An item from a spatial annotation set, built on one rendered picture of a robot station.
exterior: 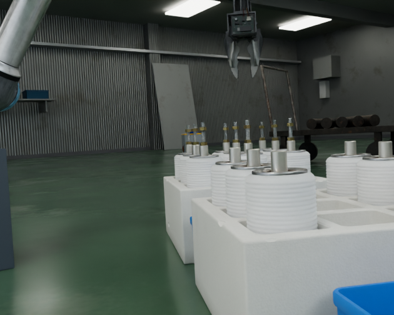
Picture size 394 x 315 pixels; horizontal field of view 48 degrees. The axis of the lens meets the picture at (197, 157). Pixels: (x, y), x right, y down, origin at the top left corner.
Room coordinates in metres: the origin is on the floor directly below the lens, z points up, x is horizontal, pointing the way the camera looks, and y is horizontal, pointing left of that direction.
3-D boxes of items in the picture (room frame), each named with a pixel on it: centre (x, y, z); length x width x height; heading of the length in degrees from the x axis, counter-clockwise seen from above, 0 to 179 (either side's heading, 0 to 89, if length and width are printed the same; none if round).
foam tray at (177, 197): (1.28, -0.11, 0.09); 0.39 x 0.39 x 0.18; 10
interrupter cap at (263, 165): (0.73, -0.09, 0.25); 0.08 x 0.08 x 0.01
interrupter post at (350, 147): (0.88, -0.30, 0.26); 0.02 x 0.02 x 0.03
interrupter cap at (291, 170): (0.61, -0.11, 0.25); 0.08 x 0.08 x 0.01
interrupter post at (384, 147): (0.77, -0.32, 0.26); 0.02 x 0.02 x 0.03
